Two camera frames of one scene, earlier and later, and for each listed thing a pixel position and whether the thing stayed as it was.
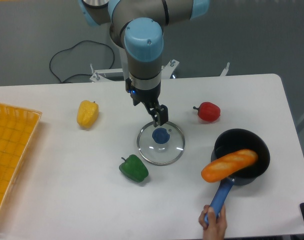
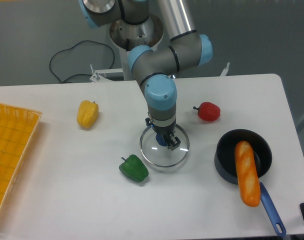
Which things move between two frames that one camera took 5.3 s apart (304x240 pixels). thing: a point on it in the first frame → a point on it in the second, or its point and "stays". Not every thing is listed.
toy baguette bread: x=225 y=166 → x=249 y=182
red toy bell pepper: x=208 y=111 stays
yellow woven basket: x=13 y=129 stays
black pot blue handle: x=234 y=140 → x=225 y=166
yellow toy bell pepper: x=88 y=113 stays
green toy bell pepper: x=133 y=168 stays
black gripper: x=149 y=96 → x=172 y=142
